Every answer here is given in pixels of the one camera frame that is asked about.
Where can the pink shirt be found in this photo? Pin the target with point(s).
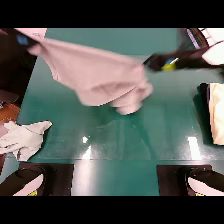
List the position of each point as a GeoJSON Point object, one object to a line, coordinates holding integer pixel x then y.
{"type": "Point", "coordinates": [96, 76]}

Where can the white garment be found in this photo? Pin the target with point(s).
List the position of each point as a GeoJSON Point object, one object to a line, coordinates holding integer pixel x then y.
{"type": "Point", "coordinates": [23, 138]}

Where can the cream garment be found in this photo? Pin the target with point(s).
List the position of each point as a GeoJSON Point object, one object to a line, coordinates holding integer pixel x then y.
{"type": "Point", "coordinates": [217, 113]}

